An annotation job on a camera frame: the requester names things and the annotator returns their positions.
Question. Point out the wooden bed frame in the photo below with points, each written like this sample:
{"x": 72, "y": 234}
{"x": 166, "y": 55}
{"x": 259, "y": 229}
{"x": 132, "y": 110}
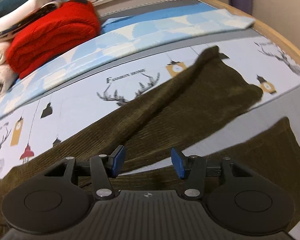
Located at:
{"x": 263, "y": 29}

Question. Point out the printed white grey bed sheet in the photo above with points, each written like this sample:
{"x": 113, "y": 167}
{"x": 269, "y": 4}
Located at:
{"x": 58, "y": 114}

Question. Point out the blue white patterned folded blanket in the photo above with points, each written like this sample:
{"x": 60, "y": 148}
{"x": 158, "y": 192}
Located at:
{"x": 121, "y": 38}

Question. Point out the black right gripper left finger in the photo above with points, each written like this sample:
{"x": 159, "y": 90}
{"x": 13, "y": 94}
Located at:
{"x": 60, "y": 196}

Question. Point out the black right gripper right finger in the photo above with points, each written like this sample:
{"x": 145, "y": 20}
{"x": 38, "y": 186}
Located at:
{"x": 234, "y": 196}

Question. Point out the white folded garment stack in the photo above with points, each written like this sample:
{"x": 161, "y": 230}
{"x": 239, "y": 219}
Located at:
{"x": 27, "y": 13}

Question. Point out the dark olive corduroy pants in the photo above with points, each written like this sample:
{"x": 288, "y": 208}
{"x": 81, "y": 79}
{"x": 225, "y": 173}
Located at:
{"x": 179, "y": 113}

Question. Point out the red folded knit sweater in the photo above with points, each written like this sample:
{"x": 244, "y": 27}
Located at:
{"x": 55, "y": 33}

